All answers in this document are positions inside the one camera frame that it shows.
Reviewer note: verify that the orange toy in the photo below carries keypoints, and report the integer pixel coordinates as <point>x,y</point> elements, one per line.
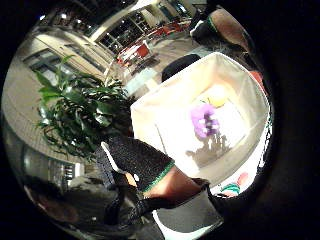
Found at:
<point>258,80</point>

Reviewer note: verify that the white fabric storage bin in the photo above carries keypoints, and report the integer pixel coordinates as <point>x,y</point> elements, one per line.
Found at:
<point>166,110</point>

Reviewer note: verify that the black chair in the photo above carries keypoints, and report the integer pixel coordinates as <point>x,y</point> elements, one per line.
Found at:
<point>180,65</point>

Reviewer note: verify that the red chair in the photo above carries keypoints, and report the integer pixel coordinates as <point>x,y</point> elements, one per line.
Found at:
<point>166,30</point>
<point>143,50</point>

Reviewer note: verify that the yellow toy fruit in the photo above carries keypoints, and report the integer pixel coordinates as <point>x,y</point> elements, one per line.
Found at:
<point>217,96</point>

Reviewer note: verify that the green leafy potted plant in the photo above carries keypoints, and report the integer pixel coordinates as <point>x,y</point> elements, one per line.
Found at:
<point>80,110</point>

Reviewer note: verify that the purple plush toy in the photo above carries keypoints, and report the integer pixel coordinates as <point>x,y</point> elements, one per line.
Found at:
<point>203,120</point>

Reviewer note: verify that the white table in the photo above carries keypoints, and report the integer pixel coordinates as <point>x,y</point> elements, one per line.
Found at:
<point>130,52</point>

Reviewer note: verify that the green striped toy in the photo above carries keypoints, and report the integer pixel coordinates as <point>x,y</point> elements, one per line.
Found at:
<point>231,189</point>

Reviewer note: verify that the dark framed glass window wall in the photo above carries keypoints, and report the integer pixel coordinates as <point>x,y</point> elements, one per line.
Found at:
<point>121,31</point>

